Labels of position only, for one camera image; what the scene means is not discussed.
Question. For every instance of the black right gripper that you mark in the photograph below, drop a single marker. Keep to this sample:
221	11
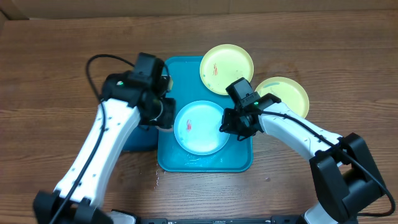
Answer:
232	123

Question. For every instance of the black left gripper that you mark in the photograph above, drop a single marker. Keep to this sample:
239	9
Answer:
169	117

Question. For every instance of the light blue plate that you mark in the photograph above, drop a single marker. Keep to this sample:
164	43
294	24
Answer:
197	128

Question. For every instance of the yellow plate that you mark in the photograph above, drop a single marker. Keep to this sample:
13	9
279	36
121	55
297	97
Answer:
225	64
289	91

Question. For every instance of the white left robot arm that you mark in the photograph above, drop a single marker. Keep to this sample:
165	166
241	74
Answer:
127	100

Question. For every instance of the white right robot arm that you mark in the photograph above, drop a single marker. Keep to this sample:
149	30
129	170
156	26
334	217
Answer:
347	182

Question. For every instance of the black water tray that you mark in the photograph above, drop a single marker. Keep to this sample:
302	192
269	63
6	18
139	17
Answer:
143	138

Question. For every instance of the blue serving tray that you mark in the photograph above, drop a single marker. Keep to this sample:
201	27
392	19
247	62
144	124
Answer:
189	92

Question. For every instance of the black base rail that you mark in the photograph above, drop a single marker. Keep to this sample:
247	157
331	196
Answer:
202	221

